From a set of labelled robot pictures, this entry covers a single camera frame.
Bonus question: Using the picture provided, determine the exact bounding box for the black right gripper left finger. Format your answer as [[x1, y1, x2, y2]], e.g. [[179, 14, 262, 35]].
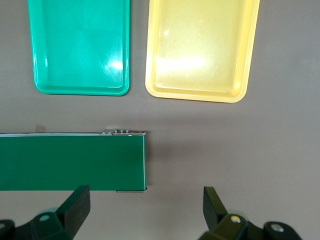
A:
[[0, 184, 92, 240]]

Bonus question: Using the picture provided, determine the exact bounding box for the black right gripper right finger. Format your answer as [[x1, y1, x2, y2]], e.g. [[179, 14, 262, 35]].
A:
[[202, 186, 305, 240]]

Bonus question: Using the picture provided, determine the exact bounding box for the green conveyor belt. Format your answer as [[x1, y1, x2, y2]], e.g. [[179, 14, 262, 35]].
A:
[[0, 128, 148, 194]]

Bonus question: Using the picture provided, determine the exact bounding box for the green plastic tray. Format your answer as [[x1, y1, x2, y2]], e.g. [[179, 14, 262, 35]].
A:
[[26, 0, 131, 97]]

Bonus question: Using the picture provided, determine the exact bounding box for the yellow plastic tray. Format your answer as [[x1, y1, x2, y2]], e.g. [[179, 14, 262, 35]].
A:
[[144, 0, 261, 104]]

